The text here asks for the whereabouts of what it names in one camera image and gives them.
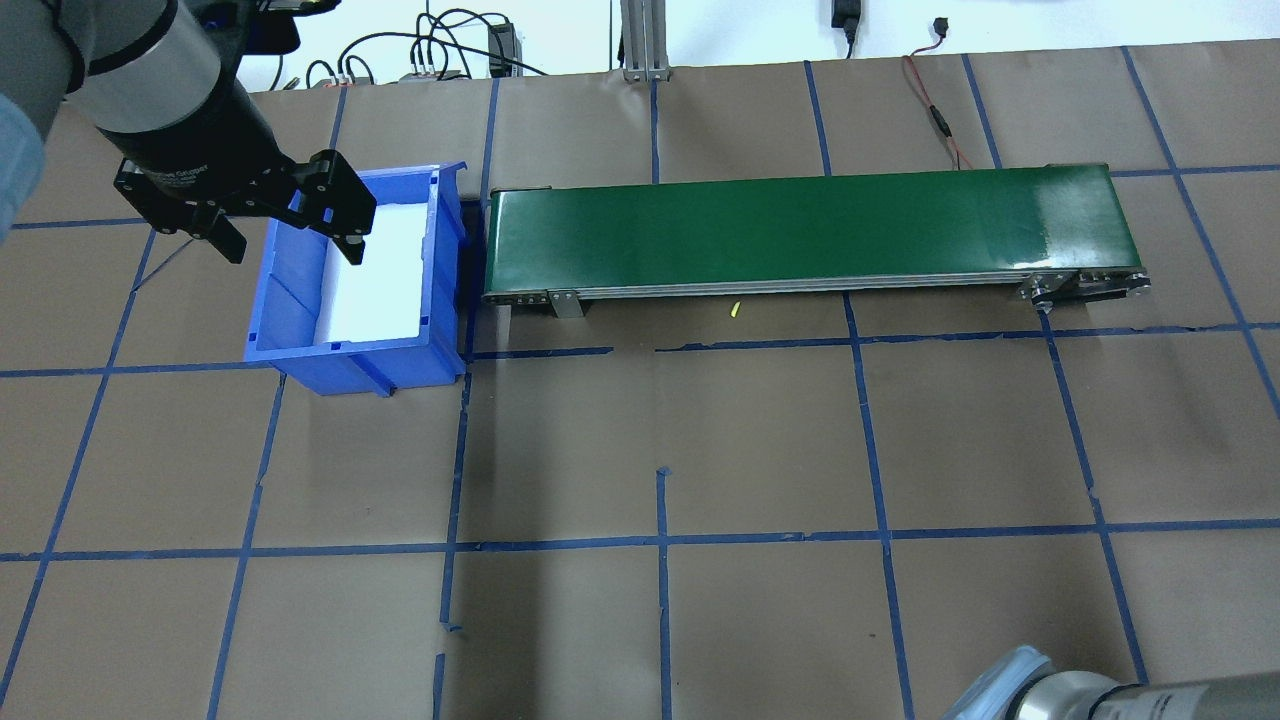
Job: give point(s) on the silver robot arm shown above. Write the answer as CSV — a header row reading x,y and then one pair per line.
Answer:
x,y
150,70
1080,700

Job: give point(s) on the white foam pad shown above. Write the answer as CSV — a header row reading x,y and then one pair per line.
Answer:
x,y
380,290

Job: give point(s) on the small relay board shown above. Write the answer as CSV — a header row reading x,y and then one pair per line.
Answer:
x,y
424,71
336,81

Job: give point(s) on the blue plastic storage bin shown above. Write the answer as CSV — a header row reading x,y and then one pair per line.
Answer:
x,y
300,330

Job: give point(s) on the black oblong adapter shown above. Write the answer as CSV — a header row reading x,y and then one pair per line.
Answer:
x,y
501,48

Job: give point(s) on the white desk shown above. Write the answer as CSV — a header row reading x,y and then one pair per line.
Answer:
x,y
1100,20
570,30

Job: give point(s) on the green conveyor belt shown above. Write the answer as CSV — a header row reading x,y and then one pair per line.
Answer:
x,y
800,230

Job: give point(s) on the small black adapter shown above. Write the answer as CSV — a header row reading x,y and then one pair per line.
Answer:
x,y
846,18

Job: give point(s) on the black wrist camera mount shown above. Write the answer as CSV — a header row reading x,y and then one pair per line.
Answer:
x,y
260,25

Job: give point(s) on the aluminium profile post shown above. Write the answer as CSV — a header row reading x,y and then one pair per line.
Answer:
x,y
645,45

